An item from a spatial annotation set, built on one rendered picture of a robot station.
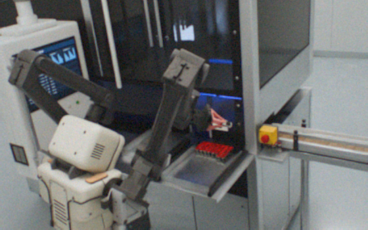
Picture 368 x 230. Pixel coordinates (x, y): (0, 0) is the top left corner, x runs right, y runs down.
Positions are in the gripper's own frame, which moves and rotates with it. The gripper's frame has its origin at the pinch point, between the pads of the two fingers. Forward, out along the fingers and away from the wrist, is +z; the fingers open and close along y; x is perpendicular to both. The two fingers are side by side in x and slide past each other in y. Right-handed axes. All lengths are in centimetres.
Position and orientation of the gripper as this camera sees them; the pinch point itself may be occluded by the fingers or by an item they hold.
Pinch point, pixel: (222, 123)
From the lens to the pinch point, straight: 159.9
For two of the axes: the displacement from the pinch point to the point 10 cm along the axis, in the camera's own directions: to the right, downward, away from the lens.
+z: 9.0, 2.3, 3.7
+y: 4.1, -7.2, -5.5
